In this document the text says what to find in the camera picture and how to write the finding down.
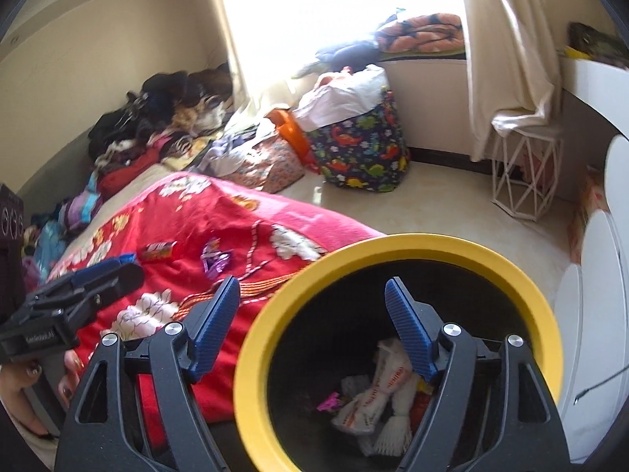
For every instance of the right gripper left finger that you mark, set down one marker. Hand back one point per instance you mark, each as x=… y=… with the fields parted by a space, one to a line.
x=104 y=429

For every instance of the orange plastic bag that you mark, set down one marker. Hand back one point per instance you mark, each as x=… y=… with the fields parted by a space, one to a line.
x=289 y=130

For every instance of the striped purple cloth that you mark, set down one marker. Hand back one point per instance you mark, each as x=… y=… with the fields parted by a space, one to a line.
x=77 y=213

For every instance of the white foam net bundle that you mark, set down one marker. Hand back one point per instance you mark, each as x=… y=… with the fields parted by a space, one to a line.
x=396 y=435

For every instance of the white printed plastic bag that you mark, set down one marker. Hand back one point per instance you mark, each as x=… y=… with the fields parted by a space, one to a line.
x=360 y=417

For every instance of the cream curtain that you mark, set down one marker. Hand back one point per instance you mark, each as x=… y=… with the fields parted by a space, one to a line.
x=259 y=84
x=513 y=71

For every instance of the dinosaur print laundry basket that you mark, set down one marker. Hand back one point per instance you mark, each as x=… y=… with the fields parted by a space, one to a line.
x=365 y=152

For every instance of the floral pink fabric bag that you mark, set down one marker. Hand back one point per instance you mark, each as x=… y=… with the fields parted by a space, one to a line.
x=269 y=165

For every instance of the dark blue clothes on sill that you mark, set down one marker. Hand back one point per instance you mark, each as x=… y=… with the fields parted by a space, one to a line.
x=355 y=55

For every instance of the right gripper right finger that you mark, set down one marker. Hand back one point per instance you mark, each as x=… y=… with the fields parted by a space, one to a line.
x=492 y=410

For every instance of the left hand painted nails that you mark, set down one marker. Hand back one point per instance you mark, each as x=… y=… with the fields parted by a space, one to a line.
x=17 y=377

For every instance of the left cream curtain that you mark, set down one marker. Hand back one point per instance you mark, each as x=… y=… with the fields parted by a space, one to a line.
x=259 y=84

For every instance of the right cream curtain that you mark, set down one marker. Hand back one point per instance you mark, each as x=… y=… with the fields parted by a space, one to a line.
x=513 y=71

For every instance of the white bag in basket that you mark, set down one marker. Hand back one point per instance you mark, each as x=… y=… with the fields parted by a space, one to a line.
x=341 y=99

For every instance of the red plastic bag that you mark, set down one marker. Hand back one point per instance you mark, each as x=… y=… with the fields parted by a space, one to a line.
x=421 y=401

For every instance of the white wire side table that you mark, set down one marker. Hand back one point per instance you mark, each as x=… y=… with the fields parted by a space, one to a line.
x=525 y=170

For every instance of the dark bag on desk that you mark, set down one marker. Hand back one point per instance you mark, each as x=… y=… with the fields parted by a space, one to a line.
x=598 y=46

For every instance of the orange patterned folded blanket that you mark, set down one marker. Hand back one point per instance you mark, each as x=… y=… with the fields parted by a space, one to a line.
x=424 y=34

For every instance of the white round chair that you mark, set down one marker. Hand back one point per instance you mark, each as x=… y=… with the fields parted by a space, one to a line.
x=591 y=308

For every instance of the yellow rimmed black trash bin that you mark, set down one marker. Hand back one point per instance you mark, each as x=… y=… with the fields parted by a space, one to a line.
x=314 y=346

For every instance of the white vanity desk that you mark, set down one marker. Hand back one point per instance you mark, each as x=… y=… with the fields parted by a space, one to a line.
x=594 y=110

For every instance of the purple foil wrapper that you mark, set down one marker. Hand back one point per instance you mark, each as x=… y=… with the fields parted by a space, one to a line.
x=214 y=259

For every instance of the red floral bed blanket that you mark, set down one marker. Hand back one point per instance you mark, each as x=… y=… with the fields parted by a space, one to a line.
x=271 y=238

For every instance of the pile of dark clothes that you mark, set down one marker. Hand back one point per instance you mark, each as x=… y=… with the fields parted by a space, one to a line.
x=154 y=108

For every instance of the red colourful candy tube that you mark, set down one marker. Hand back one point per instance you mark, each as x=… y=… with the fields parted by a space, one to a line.
x=159 y=251

